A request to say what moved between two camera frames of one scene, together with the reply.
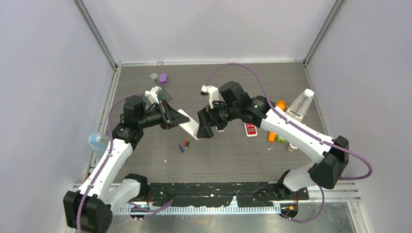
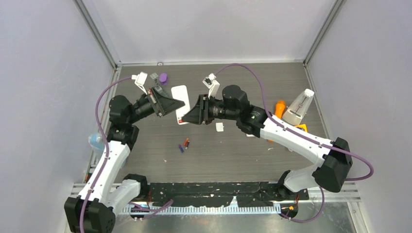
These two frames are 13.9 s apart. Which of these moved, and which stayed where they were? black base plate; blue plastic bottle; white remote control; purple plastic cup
Moved: white remote control
Stayed: purple plastic cup; black base plate; blue plastic bottle
